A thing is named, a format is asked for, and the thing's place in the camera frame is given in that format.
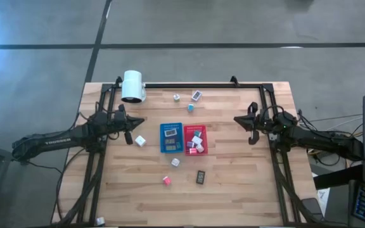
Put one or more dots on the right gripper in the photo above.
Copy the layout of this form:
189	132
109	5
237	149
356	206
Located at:
253	139

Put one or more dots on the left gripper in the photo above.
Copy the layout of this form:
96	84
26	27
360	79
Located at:
128	139

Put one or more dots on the white charger block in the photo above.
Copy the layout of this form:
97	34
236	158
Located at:
197	139
140	141

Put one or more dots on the blue plastic basket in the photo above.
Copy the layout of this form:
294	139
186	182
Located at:
162	139

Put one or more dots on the white digital clock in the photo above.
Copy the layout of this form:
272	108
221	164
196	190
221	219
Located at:
196	95
170	132

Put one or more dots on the grey and white charger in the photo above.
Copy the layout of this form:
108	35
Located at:
176	97

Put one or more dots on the white cylindrical charger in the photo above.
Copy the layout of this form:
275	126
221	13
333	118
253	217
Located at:
200	148

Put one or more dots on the red plastic basket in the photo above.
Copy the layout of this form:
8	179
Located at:
186	139

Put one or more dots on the blue charger cube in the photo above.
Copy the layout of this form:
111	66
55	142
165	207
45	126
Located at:
190	107

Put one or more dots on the teal and white charger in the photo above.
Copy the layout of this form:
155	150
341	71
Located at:
175	162

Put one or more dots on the purple and white charger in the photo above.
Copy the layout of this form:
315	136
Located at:
190	144

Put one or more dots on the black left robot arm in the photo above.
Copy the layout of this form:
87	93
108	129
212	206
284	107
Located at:
52	141

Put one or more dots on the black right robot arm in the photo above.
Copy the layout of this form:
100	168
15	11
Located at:
325	139

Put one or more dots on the white paper sheet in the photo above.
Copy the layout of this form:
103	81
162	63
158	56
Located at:
323	196

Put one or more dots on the black flat device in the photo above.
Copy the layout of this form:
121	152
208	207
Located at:
311	207

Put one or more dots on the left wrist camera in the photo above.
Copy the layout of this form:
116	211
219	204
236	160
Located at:
119	117

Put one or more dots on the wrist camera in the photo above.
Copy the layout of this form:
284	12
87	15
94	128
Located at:
119	117
263	122

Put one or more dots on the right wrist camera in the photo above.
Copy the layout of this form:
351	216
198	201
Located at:
263	122

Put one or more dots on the black aluminium table frame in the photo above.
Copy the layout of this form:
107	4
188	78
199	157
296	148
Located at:
185	85

